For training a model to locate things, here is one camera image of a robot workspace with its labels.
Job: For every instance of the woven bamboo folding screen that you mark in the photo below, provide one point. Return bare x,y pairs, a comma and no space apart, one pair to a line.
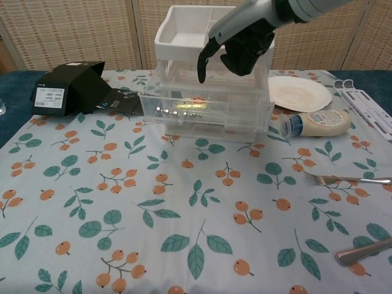
76,30

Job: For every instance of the mayonnaise squeeze bottle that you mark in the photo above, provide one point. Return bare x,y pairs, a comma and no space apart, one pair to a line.
321,122

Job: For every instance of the white paper plate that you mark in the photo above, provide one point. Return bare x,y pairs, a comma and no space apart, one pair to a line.
300,92

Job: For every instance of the clear plastic drawer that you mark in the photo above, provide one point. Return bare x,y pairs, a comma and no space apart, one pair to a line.
214,136

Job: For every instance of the clear plastic water bottle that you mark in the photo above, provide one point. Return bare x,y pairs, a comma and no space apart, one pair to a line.
2,108

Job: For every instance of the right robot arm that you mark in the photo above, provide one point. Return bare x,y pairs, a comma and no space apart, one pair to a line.
306,9

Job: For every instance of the floral leaf and berry tablecloth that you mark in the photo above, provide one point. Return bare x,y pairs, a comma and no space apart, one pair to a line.
183,214

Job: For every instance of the flat black cardboard sleeve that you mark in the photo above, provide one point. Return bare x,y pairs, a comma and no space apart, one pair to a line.
128,104

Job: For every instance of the metal fork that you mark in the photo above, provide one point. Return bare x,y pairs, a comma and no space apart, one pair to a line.
324,180

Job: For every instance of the white drawer organizer box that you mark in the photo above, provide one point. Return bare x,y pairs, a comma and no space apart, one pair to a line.
177,49

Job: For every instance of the yellow snack packet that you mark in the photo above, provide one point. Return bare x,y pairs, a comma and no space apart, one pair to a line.
196,102

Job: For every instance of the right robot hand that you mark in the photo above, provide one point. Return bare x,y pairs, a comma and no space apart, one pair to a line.
245,46

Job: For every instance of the black cardboard box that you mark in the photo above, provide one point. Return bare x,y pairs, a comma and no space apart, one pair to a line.
76,88

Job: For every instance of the metal table knife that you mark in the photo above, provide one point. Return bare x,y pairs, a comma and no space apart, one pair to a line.
352,255

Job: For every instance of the white folding stand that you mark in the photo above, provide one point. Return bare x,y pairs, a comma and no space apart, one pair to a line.
367,107

